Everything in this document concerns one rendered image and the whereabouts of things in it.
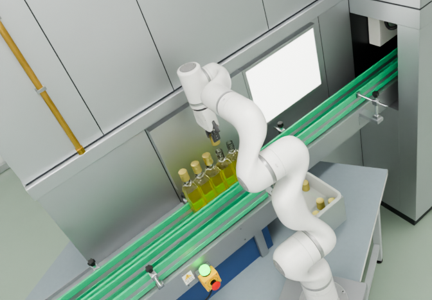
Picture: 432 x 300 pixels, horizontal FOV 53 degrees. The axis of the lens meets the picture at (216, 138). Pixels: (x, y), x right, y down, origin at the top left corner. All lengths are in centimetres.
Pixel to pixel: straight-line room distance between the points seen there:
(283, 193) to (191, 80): 50
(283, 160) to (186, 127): 63
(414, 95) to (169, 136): 119
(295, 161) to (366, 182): 103
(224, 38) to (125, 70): 43
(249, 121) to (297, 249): 50
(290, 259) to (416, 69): 111
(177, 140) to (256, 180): 63
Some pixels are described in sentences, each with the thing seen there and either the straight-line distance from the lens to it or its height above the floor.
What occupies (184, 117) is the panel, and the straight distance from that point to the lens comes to 176.
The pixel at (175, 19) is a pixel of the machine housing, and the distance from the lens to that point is 165.
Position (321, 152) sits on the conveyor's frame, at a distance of 214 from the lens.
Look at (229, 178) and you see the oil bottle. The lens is 184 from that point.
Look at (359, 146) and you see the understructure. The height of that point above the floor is 53.
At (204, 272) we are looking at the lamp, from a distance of 178.
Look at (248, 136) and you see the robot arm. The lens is 123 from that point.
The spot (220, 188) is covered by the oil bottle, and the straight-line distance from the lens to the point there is 184.
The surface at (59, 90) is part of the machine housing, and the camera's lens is 154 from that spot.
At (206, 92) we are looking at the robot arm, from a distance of 140.
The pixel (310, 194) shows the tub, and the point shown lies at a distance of 201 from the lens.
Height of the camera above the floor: 245
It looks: 39 degrees down
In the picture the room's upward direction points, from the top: 20 degrees counter-clockwise
